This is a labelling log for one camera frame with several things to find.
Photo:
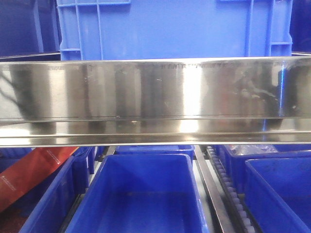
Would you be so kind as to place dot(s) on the blue bin rear right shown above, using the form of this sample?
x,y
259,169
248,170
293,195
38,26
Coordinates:
x,y
233,157

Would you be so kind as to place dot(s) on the blue bin centre lower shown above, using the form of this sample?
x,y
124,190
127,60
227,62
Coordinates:
x,y
141,193

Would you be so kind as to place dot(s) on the red foil package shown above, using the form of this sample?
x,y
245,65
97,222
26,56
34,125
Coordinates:
x,y
29,171

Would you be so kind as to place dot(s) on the blue bin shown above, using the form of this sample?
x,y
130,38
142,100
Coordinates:
x,y
278,194
44,208
141,193
233,157

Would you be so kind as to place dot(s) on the blue bin right lower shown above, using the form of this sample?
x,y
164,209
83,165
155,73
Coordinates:
x,y
278,194

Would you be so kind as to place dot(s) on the blue bin left lower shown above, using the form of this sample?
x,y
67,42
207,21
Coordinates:
x,y
44,208

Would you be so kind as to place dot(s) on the roller track rail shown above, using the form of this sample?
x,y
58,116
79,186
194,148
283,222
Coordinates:
x,y
224,209

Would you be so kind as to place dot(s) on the stainless steel shelf rail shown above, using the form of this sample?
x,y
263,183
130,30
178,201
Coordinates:
x,y
170,101

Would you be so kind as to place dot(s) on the large blue crate upper shelf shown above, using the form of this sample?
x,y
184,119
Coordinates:
x,y
158,29

